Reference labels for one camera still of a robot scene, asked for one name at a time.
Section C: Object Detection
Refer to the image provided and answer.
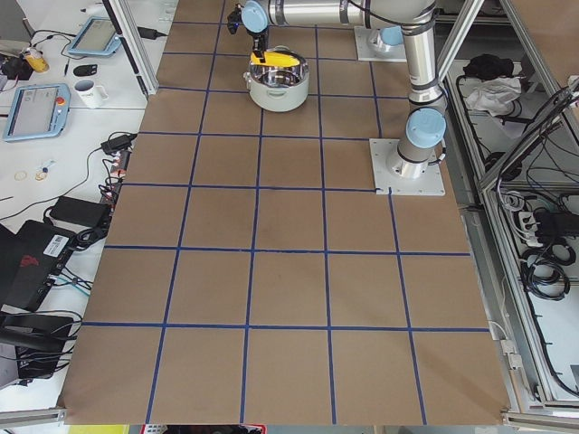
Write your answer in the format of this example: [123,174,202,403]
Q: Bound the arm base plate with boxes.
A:
[354,26,406,62]
[369,138,445,196]

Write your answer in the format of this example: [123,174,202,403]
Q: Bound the coiled black cables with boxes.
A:
[519,243,572,302]

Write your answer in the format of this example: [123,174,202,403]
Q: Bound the near blue teach pendant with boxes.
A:
[3,83,71,142]

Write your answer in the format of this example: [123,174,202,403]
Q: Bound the power strip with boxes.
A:
[99,148,132,206]

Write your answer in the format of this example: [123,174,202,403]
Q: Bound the aluminium frame post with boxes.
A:
[102,0,158,99]

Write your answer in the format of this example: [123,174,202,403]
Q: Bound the white mug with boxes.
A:
[74,79,109,109]

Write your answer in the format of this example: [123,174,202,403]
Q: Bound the small black power brick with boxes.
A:
[100,133,138,155]

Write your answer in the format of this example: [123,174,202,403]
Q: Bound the far blue teach pendant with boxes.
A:
[68,16,121,57]

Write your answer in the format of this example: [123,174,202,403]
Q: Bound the black laptop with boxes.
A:
[5,220,76,312]

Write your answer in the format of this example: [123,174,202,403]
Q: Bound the pale green electric pot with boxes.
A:
[243,46,309,112]

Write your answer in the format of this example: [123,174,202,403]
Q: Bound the yellow corn cob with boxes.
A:
[250,51,301,68]

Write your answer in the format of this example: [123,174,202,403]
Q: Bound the white crumpled cloth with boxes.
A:
[465,77,522,117]

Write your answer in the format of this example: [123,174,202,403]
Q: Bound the black power adapter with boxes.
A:
[49,196,110,228]

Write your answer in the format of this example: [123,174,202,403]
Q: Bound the yellow cup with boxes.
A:
[24,47,50,73]

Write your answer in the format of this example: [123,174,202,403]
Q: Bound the blue teach pendant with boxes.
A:
[3,83,71,142]
[68,16,121,57]

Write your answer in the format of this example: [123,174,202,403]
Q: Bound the black cloth bundle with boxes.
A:
[463,53,514,80]

